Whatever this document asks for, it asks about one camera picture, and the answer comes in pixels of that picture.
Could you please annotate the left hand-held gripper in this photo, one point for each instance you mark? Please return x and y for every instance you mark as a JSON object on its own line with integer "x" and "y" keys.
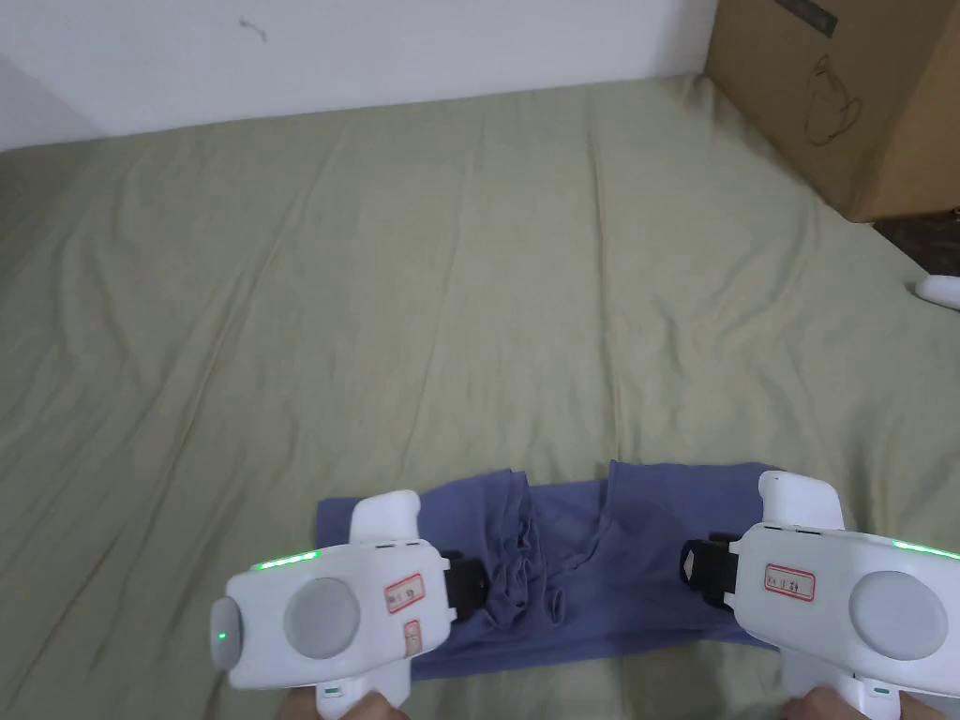
{"x": 330, "y": 615}

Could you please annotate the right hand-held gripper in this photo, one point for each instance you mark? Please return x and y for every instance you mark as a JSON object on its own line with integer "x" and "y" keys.
{"x": 862, "y": 600}

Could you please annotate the dark blue shirt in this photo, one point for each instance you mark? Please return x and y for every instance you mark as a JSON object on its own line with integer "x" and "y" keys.
{"x": 600, "y": 570}

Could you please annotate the person's left hand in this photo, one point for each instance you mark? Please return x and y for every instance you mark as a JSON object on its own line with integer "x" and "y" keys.
{"x": 360, "y": 708}

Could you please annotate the person's right hand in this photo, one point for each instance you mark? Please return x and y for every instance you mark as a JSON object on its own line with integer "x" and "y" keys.
{"x": 817, "y": 705}

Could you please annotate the bed with pale green sheet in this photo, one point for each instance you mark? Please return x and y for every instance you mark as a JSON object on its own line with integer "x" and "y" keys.
{"x": 375, "y": 300}

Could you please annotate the white hand controller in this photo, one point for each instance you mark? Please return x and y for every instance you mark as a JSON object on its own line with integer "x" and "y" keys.
{"x": 941, "y": 289}

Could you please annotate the brown cardboard carton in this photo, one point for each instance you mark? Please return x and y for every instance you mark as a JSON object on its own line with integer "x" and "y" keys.
{"x": 847, "y": 105}

